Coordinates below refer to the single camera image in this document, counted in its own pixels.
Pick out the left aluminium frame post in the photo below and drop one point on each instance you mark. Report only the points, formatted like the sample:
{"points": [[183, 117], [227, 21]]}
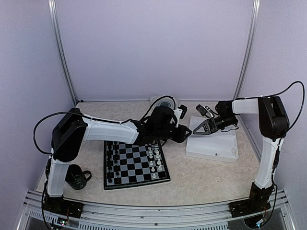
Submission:
{"points": [[60, 48]]}

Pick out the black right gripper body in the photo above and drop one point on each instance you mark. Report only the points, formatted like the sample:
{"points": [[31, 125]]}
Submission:
{"points": [[229, 120]]}

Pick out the white plastic tray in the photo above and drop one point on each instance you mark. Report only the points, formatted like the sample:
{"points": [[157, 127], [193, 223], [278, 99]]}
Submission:
{"points": [[218, 146]]}

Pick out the right aluminium frame post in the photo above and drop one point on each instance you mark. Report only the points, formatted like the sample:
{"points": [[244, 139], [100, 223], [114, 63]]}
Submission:
{"points": [[248, 49]]}

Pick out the grey swirl ceramic plate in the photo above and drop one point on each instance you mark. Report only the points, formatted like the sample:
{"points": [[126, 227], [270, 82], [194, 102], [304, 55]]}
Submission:
{"points": [[156, 101]]}

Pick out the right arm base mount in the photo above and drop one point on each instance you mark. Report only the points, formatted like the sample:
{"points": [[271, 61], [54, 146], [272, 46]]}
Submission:
{"points": [[247, 207]]}

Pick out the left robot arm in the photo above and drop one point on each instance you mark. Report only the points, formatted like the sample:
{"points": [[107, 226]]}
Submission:
{"points": [[73, 132]]}

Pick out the black mug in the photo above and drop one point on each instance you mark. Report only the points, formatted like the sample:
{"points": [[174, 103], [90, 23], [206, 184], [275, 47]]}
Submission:
{"points": [[76, 178]]}

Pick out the black and grey chessboard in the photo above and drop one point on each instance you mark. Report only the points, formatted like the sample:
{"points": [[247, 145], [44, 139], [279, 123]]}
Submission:
{"points": [[127, 165]]}

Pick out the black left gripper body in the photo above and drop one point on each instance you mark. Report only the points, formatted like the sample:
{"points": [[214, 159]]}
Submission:
{"points": [[162, 133]]}

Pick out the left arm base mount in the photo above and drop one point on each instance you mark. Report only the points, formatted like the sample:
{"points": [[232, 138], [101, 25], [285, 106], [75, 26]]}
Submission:
{"points": [[64, 207]]}

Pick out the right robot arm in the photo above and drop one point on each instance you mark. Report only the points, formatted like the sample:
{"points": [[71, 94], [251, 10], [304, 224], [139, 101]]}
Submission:
{"points": [[273, 125]]}

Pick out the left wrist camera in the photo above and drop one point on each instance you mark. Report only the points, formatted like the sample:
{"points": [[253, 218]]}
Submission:
{"points": [[179, 113]]}

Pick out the aluminium front rail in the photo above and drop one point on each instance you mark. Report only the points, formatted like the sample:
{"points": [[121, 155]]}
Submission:
{"points": [[212, 216]]}

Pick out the aluminium frame post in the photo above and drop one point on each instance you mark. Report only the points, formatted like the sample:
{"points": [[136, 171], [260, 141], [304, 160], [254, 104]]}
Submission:
{"points": [[60, 48], [248, 49]]}

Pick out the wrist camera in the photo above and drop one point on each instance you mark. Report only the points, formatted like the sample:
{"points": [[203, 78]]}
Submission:
{"points": [[204, 111], [179, 113]]}

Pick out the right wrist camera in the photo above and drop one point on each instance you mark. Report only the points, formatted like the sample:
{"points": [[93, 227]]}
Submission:
{"points": [[204, 111]]}

